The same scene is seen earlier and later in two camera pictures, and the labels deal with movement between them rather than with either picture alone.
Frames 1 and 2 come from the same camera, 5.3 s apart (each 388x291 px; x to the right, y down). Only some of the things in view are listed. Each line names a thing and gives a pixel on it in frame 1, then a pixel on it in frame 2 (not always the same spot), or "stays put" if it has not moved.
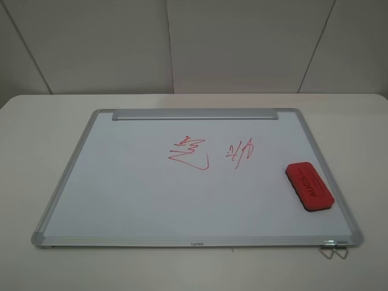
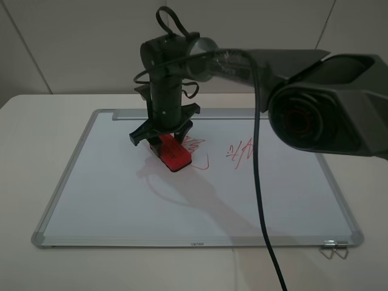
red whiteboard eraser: x=313 y=192 → x=175 y=156
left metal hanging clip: x=329 y=244 stays put
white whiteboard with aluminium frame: x=192 y=178 stays put
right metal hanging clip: x=341 y=245 stays put
